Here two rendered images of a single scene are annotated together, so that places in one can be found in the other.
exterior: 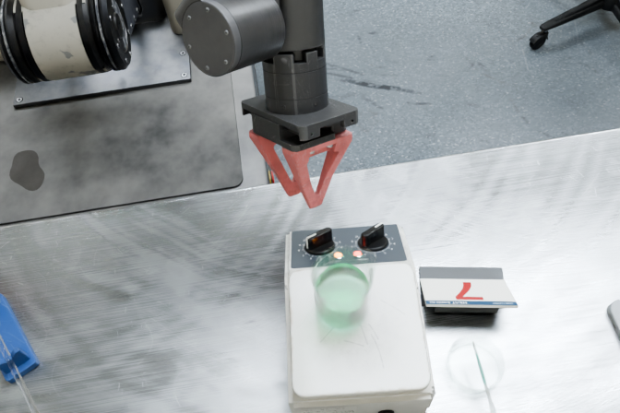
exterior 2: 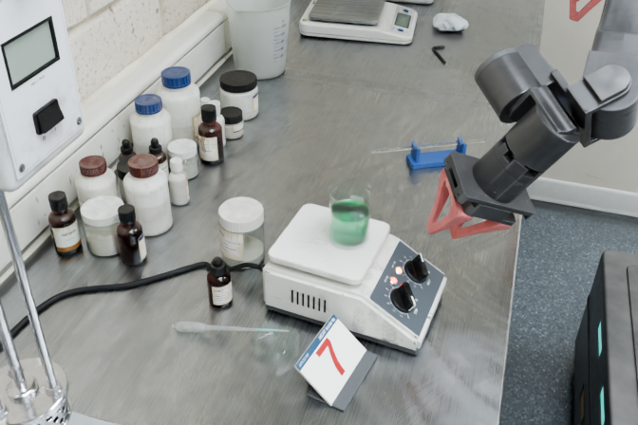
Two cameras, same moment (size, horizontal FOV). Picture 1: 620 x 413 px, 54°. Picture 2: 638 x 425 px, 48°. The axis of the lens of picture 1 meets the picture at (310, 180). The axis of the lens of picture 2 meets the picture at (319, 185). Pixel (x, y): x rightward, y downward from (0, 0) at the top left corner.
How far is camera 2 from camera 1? 0.80 m
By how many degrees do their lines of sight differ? 72
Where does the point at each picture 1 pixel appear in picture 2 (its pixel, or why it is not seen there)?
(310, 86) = (486, 160)
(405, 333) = (309, 257)
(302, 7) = (528, 117)
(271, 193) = (500, 296)
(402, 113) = not seen: outside the picture
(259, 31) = (495, 82)
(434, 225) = (414, 387)
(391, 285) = (347, 264)
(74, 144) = not seen: outside the picture
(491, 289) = (324, 376)
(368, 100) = not seen: outside the picture
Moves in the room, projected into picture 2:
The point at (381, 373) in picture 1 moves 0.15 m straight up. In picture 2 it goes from (290, 237) to (290, 130)
